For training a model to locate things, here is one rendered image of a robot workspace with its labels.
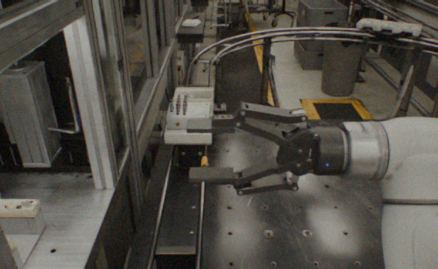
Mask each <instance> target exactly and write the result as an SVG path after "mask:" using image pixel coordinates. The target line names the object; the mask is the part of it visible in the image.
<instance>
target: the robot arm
mask: <svg viewBox="0 0 438 269"><path fill-rule="evenodd" d="M252 118H254V119H252ZM255 119H259V120H268V121H274V122H282V123H283V124H290V125H294V126H297V128H295V129H293V130H291V131H289V132H288V131H285V130H282V129H281V128H274V127H271V126H269V125H266V124H264V123H263V122H260V121H258V120H255ZM307 119H308V118H307V115H306V113H305V110H304V109H303V108H297V109H292V110H285V109H281V108H275V107H271V106H266V105H257V104H253V103H247V102H240V103H239V104H238V109H237V111H236V112H235V113H234V114H233V115H213V116H212V118H211V119H188V120H187V133H235V127H236V128H238V129H240V130H244V131H247V132H250V133H252V134H254V135H257V136H260V137H263V138H266V139H267V140H269V141H271V142H274V143H275V144H277V145H278V146H279V149H278V152H277V155H275V157H272V158H271V159H270V160H268V161H265V162H262V163H259V164H255V165H253V166H251V167H247V168H245V169H241V170H238V171H236V172H234V168H233V167H190V170H189V182H213V184H231V185H233V187H234V189H235V190H236V193H237V195H239V196H243V195H249V194H259V193H265V192H270V191H281V190H286V191H298V189H299V186H298V181H299V179H300V176H303V175H306V174H308V173H309V174H313V175H316V176H339V177H340V178H341V179H342V180H368V181H376V180H378V182H379V185H380V189H381V192H382V202H383V214H382V247H383V253H384V259H385V267H386V269H438V119H436V118H435V117H396V118H392V119H390V120H388V121H384V122H343V123H341V124H340V125H339V126H338V127H314V128H312V127H308V126H306V120H307ZM278 164H280V165H278ZM287 171H290V172H291V174H286V176H285V175H280V176H271V175H272V174H277V175H279V174H282V173H285V172H287ZM267 176H268V177H267Z"/></svg>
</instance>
